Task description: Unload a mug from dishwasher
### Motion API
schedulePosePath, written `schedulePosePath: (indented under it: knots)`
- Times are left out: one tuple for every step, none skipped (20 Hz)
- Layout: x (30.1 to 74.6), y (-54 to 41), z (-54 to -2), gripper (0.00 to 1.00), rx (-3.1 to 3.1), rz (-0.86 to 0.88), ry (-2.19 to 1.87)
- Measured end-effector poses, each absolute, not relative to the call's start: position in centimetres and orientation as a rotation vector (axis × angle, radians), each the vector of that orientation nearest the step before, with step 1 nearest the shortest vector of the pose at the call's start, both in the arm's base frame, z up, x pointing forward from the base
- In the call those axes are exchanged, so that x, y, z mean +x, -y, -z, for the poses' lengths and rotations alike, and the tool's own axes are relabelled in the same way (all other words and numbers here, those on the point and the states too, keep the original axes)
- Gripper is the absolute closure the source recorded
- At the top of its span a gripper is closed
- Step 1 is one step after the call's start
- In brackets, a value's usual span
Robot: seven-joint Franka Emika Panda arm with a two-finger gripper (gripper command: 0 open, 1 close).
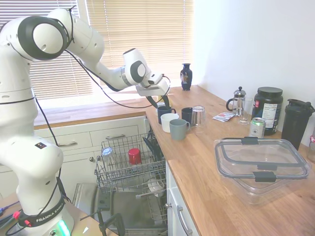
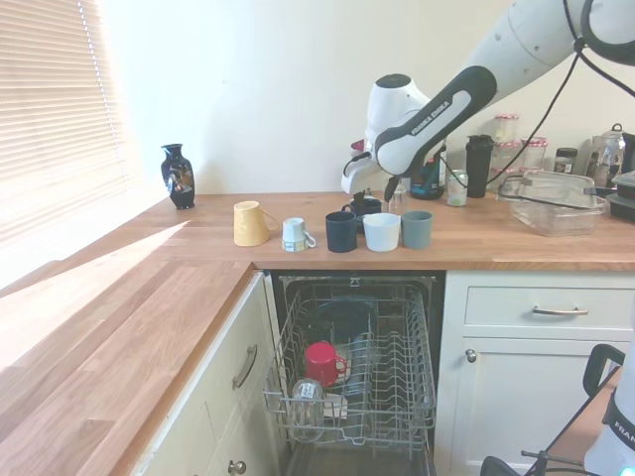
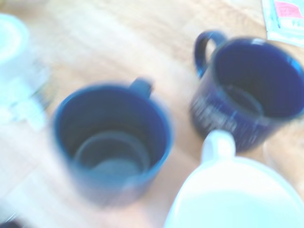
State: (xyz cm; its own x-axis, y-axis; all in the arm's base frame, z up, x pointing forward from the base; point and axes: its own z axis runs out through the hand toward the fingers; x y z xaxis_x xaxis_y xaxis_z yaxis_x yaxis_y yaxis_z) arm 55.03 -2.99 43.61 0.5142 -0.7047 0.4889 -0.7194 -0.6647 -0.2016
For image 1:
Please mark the grey blue mug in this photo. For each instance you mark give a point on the grey blue mug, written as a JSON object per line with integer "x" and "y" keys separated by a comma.
{"x": 177, "y": 130}

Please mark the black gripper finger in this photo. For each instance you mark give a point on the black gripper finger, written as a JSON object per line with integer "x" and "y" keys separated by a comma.
{"x": 152, "y": 102}
{"x": 166, "y": 100}

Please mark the black mug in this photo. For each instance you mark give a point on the black mug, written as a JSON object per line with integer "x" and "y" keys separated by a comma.
{"x": 186, "y": 116}

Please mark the white ceramic cup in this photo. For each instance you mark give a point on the white ceramic cup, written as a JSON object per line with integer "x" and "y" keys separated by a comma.
{"x": 155, "y": 188}

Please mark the black shaker bottle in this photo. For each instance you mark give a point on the black shaker bottle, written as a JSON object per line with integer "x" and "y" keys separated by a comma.
{"x": 294, "y": 125}

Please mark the stainless dishwasher door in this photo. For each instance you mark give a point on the stainless dishwasher door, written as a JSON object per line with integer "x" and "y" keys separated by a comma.
{"x": 123, "y": 206}

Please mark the black camera clamp stand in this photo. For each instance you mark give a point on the black camera clamp stand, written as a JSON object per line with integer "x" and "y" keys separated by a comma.
{"x": 115, "y": 222}

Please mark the metal cabinet knob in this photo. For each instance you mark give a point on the metal cabinet knob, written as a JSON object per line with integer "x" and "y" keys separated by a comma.
{"x": 98, "y": 157}
{"x": 91, "y": 159}
{"x": 168, "y": 205}

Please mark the clear plastic food container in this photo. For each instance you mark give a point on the clear plastic food container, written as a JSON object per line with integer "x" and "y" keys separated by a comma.
{"x": 261, "y": 159}

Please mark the clear jar pink lid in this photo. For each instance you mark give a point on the clear jar pink lid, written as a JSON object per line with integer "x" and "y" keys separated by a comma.
{"x": 312, "y": 150}

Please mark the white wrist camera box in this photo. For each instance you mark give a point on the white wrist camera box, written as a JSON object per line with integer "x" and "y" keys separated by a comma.
{"x": 155, "y": 78}

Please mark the red white paper packets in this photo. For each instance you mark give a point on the red white paper packets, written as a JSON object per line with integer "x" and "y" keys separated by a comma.
{"x": 224, "y": 116}

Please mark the white IKEA mug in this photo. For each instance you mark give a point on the white IKEA mug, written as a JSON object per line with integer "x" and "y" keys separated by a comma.
{"x": 168, "y": 123}

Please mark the clear ribbed drinking glass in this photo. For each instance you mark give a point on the clear ribbed drinking glass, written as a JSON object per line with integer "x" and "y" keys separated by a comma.
{"x": 107, "y": 156}

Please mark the red enamel mug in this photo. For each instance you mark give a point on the red enamel mug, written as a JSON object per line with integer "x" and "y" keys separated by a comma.
{"x": 134, "y": 156}

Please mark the dark blue painted vase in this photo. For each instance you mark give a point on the dark blue painted vase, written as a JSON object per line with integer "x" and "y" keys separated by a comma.
{"x": 186, "y": 76}

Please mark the clear glass tumbler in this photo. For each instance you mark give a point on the clear glass tumbler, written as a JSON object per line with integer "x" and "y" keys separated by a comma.
{"x": 198, "y": 119}

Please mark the green white soda can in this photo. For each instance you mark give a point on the green white soda can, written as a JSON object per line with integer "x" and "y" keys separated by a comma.
{"x": 257, "y": 127}

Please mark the navy blue mug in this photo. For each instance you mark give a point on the navy blue mug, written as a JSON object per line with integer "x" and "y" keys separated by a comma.
{"x": 163, "y": 111}

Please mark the glass French press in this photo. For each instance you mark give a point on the glass French press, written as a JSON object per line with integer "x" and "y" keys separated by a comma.
{"x": 239, "y": 102}

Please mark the beige window blind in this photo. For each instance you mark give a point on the beige window blind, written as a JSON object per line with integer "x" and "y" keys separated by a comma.
{"x": 147, "y": 29}
{"x": 61, "y": 73}

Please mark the black protein powder tub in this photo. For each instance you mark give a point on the black protein powder tub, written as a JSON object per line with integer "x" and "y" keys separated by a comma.
{"x": 268, "y": 110}

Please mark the white kitchen cabinet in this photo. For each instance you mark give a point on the white kitchen cabinet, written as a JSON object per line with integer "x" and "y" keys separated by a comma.
{"x": 172, "y": 216}
{"x": 81, "y": 137}

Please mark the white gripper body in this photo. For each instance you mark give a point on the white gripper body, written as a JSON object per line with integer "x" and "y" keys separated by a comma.
{"x": 153, "y": 89}

